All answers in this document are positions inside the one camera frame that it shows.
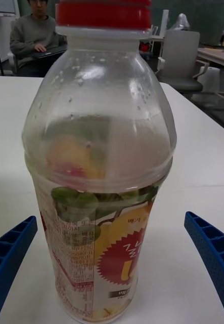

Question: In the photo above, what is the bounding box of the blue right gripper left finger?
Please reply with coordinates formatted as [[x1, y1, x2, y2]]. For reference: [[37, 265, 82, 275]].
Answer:
[[0, 215, 38, 324]]

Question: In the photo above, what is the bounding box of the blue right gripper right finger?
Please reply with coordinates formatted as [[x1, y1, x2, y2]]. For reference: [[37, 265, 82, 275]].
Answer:
[[184, 211, 224, 293]]

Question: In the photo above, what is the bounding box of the clear plastic bottle red cap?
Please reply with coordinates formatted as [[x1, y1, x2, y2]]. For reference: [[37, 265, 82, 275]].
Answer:
[[21, 0, 177, 324]]

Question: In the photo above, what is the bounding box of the wooden desk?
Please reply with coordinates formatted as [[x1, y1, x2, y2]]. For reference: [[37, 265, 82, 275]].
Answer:
[[197, 47, 224, 69]]

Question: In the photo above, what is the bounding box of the grey office chair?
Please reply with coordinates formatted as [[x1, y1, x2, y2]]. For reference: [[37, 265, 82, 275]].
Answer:
[[157, 30, 208, 92]]

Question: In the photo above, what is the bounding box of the black laptop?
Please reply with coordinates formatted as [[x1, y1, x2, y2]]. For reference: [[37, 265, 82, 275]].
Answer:
[[32, 46, 67, 60]]

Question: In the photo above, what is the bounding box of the person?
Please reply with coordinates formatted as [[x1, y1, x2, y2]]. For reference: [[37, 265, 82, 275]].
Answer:
[[9, 0, 68, 77]]

